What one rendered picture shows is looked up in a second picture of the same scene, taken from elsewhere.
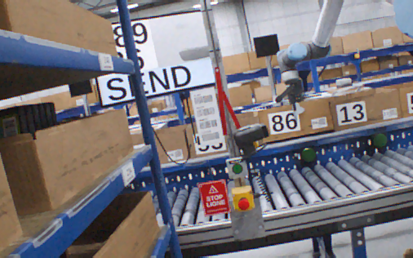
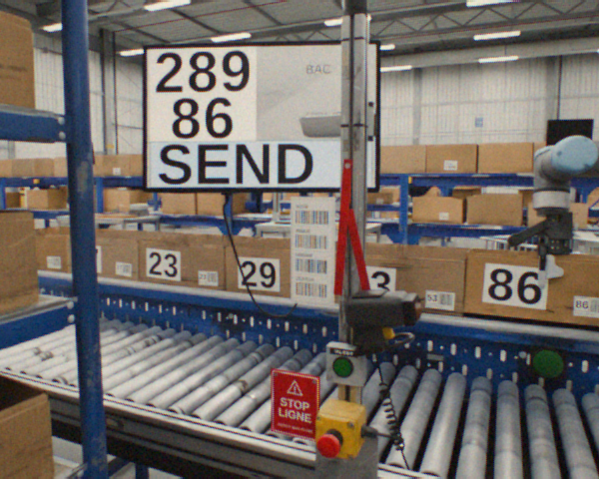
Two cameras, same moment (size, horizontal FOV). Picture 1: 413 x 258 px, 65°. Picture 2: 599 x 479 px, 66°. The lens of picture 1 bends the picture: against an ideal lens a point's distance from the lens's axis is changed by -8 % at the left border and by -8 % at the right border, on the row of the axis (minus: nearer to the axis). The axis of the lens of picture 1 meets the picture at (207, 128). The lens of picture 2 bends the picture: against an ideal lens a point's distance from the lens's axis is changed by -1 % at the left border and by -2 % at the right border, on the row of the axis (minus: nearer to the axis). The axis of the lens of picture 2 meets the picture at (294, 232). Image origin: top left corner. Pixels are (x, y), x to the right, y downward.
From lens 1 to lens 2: 0.49 m
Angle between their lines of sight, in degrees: 20
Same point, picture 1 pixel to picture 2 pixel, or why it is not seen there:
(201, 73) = (333, 165)
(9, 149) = not seen: outside the picture
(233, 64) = (505, 157)
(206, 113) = (312, 243)
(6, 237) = not seen: outside the picture
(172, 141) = not seen: hidden behind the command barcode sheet
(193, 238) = (248, 461)
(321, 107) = not seen: outside the picture
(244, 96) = (509, 212)
